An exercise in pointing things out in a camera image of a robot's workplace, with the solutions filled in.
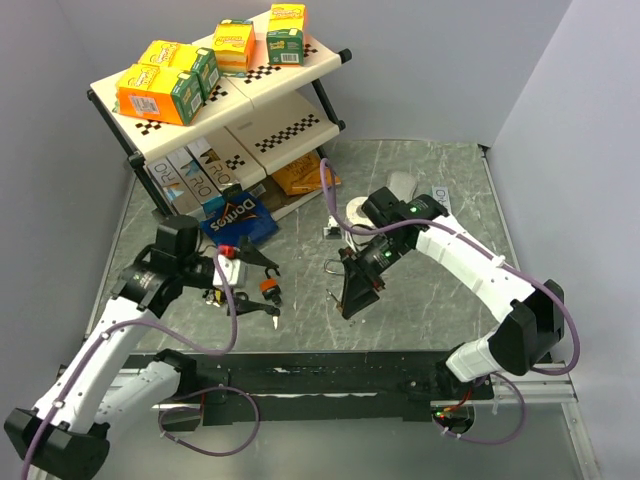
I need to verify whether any white toilet paper roll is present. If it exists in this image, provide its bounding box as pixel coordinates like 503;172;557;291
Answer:
346;196;374;228

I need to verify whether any beige two tier shelf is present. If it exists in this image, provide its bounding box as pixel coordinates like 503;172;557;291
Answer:
87;13;352;217

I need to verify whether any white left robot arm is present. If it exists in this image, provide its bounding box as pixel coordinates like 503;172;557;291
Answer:
4;215;280;479

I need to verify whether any front orange sponge box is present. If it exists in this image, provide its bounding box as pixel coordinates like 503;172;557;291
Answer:
116;64;204;126

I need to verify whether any yellow orange sponge pack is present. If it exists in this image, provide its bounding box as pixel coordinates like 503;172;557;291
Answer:
212;19;256;74

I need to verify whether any orange padlock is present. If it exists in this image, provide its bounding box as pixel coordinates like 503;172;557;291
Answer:
259;269;281;303

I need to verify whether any long shackle brass padlock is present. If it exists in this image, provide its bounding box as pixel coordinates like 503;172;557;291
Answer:
323;259;344;305

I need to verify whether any black head key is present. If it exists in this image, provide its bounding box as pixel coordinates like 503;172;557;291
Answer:
269;294;282;330

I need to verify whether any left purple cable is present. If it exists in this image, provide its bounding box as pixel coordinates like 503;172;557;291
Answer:
19;247;261;480

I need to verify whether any green yellow sponge box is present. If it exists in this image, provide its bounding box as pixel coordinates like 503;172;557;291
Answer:
265;3;307;66

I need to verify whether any orange honey dijon bag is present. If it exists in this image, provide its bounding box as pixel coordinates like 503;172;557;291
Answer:
271;151;322;196

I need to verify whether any right RIO box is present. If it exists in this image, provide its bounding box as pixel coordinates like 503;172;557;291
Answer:
187;138;242;198

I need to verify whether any rear yellow sponge box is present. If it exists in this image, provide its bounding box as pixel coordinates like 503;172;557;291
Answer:
138;40;220;100

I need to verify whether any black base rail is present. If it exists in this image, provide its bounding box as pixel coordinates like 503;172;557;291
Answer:
124;349;500;426

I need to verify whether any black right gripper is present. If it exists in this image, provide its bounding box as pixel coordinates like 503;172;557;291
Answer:
339;233;411;320

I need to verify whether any blue Doritos bag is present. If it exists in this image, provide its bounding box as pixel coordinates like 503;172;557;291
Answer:
200;192;278;246

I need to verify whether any middle RIO box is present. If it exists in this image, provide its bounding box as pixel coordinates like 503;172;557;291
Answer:
167;148;220;205

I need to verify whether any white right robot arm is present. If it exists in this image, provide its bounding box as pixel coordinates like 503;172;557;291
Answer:
338;187;564;399

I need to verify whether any teal white RIO box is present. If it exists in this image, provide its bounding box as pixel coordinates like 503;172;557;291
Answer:
431;186;452;212

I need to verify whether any yellow padlock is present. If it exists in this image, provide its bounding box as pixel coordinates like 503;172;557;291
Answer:
202;288;226;307

